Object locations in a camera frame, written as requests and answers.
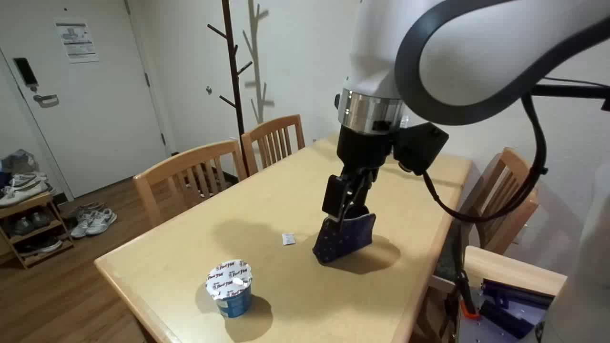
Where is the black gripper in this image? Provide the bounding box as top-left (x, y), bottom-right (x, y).
top-left (320, 121), bottom-right (408, 224)

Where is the dark blue zip purse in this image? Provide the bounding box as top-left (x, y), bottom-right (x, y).
top-left (311, 211), bottom-right (378, 266)

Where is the wooden chair back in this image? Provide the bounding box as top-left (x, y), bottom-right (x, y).
top-left (240, 111), bottom-right (307, 176)

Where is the light wooden slatted chair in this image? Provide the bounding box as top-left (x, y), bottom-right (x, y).
top-left (132, 138), bottom-right (248, 228)
top-left (412, 146), bottom-right (542, 343)

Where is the dark brown coat rack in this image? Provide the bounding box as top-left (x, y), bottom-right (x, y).
top-left (206, 0), bottom-right (256, 176)

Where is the black orange clamp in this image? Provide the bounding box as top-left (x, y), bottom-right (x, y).
top-left (456, 277), bottom-right (484, 323)

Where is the small light wooden side table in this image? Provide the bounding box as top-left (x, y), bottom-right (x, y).
top-left (461, 245), bottom-right (568, 343)

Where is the purple mounting plate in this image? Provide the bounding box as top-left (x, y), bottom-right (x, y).
top-left (479, 277), bottom-right (557, 338)

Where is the white sneaker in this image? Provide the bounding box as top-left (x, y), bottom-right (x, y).
top-left (86, 205), bottom-right (120, 237)
top-left (0, 171), bottom-right (50, 193)
top-left (0, 182), bottom-right (54, 209)
top-left (69, 211), bottom-right (99, 239)

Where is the black horizontal rod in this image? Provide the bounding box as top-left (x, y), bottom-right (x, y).
top-left (532, 81), bottom-right (610, 102)

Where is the white door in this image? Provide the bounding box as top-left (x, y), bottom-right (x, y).
top-left (0, 0), bottom-right (172, 197)

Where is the wooden shoe rack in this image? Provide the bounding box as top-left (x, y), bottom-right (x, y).
top-left (0, 192), bottom-right (76, 270)

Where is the white paper notice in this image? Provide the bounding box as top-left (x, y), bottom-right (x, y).
top-left (54, 18), bottom-right (101, 64)

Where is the dark grey shoe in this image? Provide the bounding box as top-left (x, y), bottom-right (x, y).
top-left (0, 148), bottom-right (42, 178)

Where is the black door lock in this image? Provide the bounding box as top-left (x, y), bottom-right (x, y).
top-left (12, 54), bottom-right (40, 91)

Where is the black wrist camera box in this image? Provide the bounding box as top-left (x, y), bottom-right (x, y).
top-left (391, 121), bottom-right (450, 176)

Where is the silver door handle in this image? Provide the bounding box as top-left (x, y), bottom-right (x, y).
top-left (33, 91), bottom-right (61, 108)

